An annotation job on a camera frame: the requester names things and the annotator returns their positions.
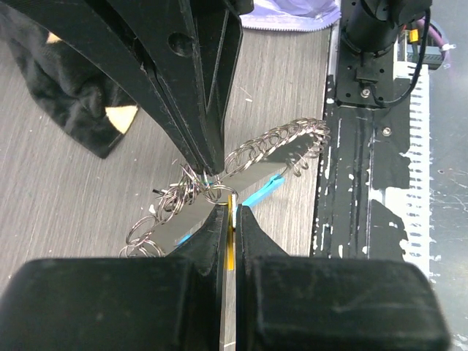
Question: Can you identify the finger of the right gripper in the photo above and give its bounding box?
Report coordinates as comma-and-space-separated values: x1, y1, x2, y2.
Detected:
110, 1, 242, 176
5, 1, 205, 172

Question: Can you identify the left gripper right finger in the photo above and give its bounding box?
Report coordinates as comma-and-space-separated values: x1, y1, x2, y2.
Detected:
235, 206, 450, 350

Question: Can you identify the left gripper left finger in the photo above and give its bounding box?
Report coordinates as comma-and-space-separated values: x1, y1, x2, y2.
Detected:
1, 205, 229, 350

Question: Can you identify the blue handled key ring organizer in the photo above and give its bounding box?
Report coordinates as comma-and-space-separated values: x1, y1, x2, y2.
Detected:
119, 118, 330, 258

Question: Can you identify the black floral blanket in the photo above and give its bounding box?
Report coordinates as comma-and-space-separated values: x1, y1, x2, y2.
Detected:
1, 4, 139, 159

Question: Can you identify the lavender cloth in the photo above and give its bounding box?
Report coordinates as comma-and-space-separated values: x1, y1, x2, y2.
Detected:
240, 0, 341, 32

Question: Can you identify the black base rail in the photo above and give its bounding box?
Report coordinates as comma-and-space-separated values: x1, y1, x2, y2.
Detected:
310, 75, 410, 261

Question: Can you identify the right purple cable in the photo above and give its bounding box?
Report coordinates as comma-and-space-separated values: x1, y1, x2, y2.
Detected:
426, 21, 456, 54

